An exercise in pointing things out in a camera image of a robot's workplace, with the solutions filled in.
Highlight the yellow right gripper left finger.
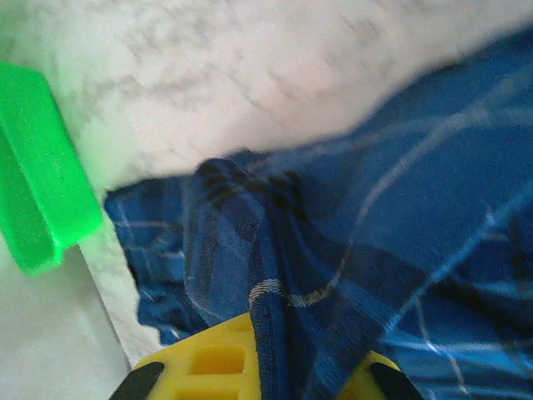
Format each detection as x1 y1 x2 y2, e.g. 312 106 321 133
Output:
110 312 267 400

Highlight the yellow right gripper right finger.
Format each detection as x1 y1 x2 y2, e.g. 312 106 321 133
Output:
337 349 426 400

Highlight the blue plaid shirt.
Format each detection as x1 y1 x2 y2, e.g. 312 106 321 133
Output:
103 28 533 400

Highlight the green plastic basket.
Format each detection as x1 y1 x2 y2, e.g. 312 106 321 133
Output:
0 62 105 278

